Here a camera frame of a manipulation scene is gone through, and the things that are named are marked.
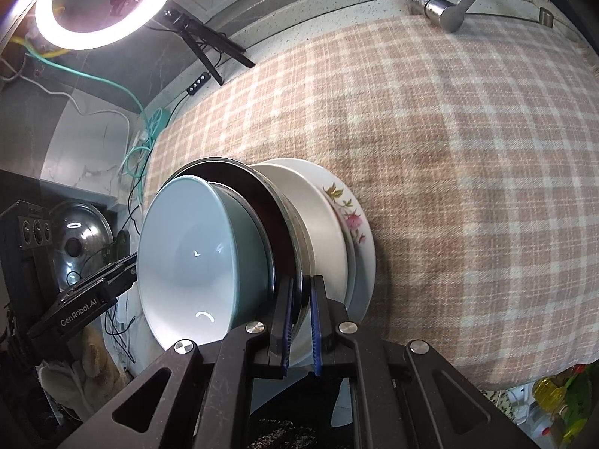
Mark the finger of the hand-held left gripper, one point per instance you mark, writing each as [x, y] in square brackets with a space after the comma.
[119, 273]

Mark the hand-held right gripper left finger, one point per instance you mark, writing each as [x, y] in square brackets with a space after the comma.
[286, 322]

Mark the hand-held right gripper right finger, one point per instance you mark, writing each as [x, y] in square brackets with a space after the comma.
[317, 327]

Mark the light blue bowl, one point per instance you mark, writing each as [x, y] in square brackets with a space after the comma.
[187, 252]

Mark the floral white plate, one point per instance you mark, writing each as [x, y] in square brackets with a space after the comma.
[360, 262]

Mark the large steel bowl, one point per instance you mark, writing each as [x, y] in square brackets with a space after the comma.
[299, 238]

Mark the small white plate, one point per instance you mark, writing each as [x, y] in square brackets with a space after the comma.
[323, 229]

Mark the beige cloth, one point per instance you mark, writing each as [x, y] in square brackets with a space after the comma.
[84, 360]

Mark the black appliance with knobs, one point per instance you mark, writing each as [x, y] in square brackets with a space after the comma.
[28, 229]

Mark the checkered cloth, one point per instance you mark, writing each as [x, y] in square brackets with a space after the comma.
[444, 173]

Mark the black tripod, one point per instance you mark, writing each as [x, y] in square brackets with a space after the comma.
[206, 42]

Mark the yellow green plastic bottle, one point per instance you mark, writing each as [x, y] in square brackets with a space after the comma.
[561, 393]

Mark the steel counter fitting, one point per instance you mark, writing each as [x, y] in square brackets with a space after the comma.
[546, 16]

